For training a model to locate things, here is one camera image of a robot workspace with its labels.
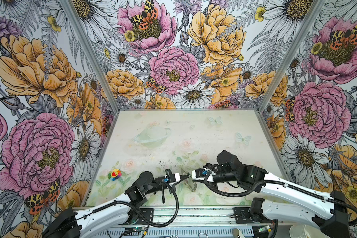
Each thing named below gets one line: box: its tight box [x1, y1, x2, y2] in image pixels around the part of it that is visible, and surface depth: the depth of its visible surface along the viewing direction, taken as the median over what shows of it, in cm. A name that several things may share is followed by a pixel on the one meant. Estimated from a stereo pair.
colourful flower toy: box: [107, 168, 122, 181], surface depth 89 cm
